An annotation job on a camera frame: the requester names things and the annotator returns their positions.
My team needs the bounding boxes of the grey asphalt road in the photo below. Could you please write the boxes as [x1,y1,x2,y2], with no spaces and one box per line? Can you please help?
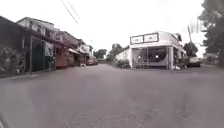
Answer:
[0,63,224,128]

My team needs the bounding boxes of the white corner shop building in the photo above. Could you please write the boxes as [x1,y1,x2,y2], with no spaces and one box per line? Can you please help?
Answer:
[113,30,188,70]

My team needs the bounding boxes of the row of dark shopfront buildings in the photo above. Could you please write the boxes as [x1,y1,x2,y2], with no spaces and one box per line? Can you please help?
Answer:
[0,15,96,79]

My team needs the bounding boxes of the overhead wires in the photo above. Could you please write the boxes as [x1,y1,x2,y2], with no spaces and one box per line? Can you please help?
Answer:
[59,0,82,25]

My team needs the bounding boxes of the white vehicle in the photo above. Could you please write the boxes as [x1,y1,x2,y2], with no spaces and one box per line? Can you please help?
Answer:
[187,56,203,68]

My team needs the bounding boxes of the red car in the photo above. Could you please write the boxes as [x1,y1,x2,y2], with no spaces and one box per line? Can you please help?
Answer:
[86,58,99,66]

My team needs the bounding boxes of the tall dark tree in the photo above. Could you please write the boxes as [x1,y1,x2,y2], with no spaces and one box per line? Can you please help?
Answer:
[199,0,224,64]

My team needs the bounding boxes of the distant trees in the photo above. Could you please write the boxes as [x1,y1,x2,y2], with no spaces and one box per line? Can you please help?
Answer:
[93,42,130,62]

